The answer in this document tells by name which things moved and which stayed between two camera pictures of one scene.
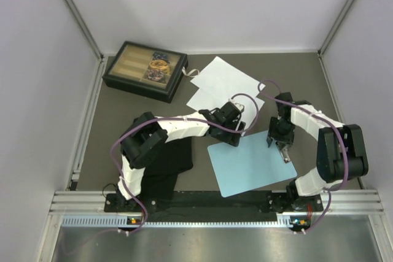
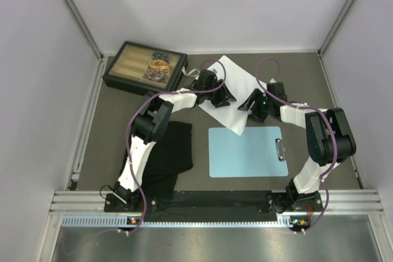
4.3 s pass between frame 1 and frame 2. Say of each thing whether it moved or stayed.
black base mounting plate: stayed
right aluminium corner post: stayed
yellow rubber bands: stayed
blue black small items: stayed
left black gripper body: moved
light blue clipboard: moved
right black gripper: moved
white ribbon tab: stayed
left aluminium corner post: stayed
